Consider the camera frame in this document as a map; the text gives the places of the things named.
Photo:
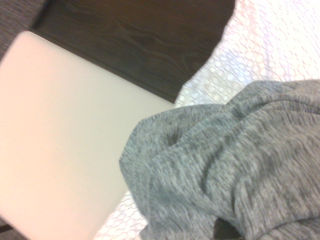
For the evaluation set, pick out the grey heathered garment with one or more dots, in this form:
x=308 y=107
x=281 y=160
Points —
x=225 y=162

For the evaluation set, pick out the dark wood bench surface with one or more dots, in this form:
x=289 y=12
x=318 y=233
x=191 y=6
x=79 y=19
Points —
x=137 y=37

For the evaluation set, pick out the white dotted bed blanket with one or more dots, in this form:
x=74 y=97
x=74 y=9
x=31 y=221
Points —
x=262 y=45

